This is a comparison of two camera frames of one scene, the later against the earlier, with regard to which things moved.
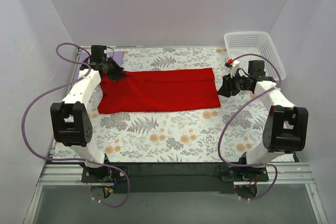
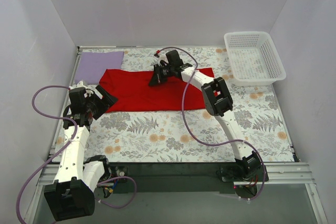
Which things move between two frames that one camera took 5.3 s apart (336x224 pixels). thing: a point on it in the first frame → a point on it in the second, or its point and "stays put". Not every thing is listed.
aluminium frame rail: x=58 y=174 stays put
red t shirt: x=155 y=89 stays put
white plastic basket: x=238 y=43 stays put
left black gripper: x=115 y=72 → x=99 y=100
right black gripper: x=230 y=85 → x=161 y=71
